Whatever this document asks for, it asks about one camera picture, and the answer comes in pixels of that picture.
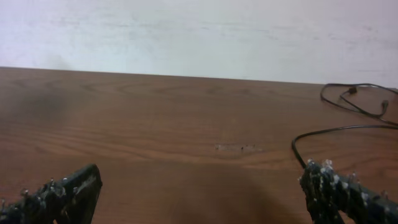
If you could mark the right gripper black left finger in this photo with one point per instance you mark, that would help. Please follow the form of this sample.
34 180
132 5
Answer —
71 199

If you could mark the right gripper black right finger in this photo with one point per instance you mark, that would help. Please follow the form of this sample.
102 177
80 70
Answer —
327 194

